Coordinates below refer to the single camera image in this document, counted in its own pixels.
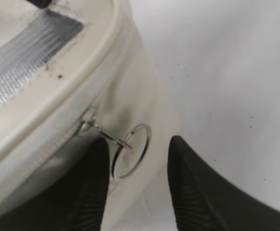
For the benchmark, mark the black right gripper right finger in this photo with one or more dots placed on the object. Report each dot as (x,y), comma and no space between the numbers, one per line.
(205,201)

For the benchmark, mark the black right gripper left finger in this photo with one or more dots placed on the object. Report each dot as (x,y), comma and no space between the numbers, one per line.
(75,203)

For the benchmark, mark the cream canvas zipper bag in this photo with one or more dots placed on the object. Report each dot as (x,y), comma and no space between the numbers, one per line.
(73,71)

